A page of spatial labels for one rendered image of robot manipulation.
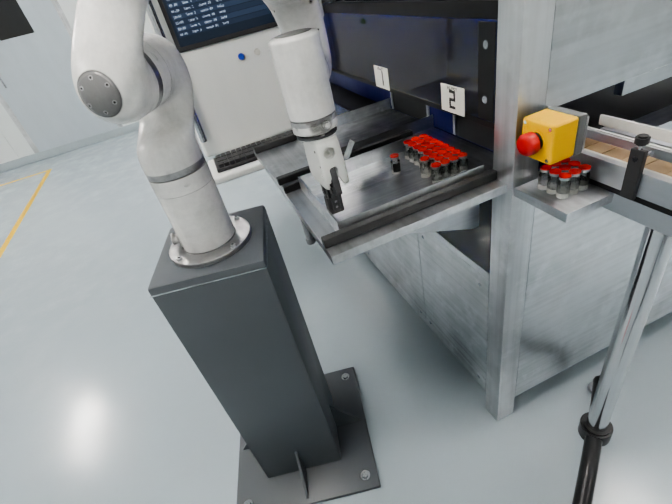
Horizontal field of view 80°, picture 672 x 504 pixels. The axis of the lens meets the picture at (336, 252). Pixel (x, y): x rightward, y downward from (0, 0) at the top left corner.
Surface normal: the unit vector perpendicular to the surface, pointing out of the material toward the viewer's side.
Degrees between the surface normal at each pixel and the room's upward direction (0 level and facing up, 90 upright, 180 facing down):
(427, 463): 0
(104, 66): 67
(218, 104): 90
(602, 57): 90
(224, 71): 90
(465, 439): 0
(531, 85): 90
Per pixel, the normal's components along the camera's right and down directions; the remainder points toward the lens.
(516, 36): -0.91, 0.37
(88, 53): -0.14, 0.18
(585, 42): 0.37, 0.49
